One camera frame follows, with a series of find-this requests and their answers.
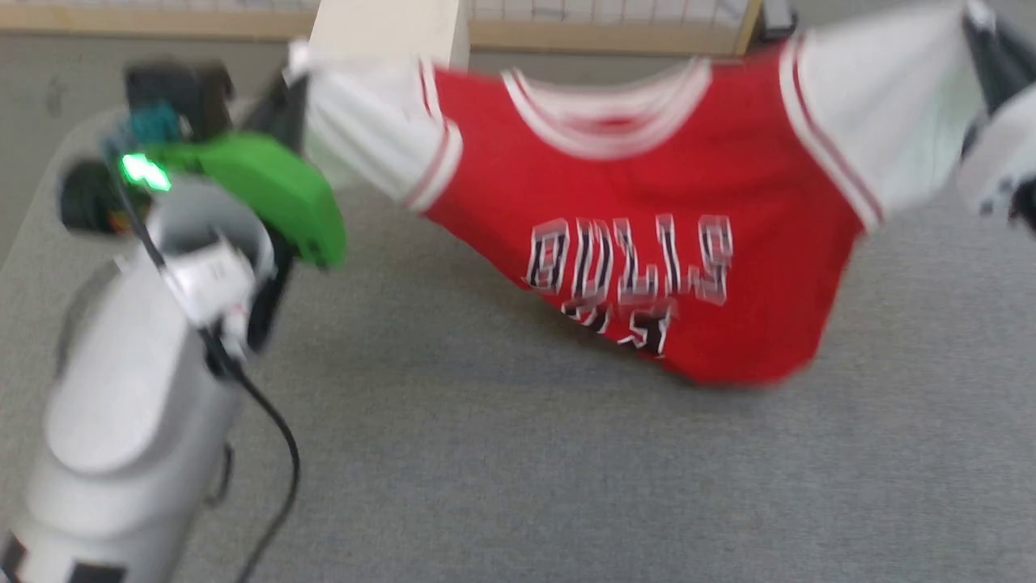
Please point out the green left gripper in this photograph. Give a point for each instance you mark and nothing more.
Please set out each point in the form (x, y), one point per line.
(275, 186)

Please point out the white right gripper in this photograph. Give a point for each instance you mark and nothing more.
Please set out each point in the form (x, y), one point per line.
(999, 154)

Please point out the red and white Bulls jersey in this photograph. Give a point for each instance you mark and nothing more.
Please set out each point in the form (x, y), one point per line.
(647, 210)

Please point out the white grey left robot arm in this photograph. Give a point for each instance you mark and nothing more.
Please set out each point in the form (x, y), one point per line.
(121, 405)

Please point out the small white box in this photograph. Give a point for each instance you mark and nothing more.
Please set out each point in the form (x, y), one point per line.
(388, 32)

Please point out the grey fabric sofa surface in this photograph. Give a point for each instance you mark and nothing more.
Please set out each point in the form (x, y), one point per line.
(486, 453)

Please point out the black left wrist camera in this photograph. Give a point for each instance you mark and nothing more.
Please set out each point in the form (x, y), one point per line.
(174, 89)

